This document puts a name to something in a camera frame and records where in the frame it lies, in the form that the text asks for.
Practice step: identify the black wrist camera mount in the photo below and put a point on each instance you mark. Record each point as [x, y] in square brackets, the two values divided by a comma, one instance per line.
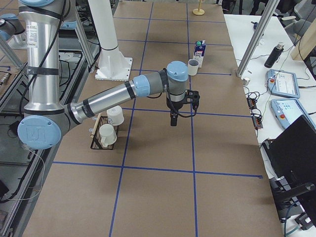
[192, 97]

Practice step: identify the upper teach pendant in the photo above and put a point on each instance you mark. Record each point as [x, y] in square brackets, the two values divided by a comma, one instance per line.
[282, 83]

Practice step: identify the black water bottle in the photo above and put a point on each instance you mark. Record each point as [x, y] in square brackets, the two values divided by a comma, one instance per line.
[274, 55]

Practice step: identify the white mug grey interior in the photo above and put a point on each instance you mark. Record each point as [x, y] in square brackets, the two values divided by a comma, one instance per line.
[192, 67]

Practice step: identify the wooden cup tree stand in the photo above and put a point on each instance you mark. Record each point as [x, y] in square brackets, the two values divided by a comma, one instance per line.
[198, 11]

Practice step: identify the lower teach pendant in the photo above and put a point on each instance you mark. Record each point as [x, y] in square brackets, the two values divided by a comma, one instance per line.
[287, 110]

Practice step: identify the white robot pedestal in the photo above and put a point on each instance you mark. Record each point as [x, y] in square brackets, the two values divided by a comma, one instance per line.
[112, 64]

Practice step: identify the teach pendant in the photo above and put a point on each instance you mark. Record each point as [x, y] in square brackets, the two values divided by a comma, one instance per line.
[287, 110]
[282, 83]

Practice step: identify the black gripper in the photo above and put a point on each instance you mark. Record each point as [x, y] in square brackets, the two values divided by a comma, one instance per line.
[174, 105]

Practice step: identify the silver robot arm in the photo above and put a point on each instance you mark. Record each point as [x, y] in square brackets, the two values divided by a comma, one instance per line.
[10, 26]
[46, 120]

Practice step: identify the black wire mug rack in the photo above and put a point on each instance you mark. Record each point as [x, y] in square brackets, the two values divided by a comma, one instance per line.
[96, 143]

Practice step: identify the small metal cylinder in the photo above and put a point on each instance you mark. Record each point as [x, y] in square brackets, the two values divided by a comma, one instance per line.
[246, 81]

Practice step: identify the white mug rack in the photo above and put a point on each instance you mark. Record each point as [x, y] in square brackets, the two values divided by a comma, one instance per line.
[115, 116]
[108, 135]

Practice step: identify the white mug upper rack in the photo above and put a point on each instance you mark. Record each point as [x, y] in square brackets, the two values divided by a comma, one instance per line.
[115, 116]

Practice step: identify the black power strip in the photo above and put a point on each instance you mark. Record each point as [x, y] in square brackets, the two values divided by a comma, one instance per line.
[255, 113]

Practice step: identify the black laptop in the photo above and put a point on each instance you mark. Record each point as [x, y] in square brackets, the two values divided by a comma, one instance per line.
[293, 153]

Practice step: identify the aluminium frame post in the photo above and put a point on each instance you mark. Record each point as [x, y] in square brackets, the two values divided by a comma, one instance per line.
[263, 22]

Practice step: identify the white mug lower rack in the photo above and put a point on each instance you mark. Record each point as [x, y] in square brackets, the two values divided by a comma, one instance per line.
[108, 135]

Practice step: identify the blue white milk carton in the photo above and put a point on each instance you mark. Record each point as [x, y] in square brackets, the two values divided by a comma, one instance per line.
[199, 51]

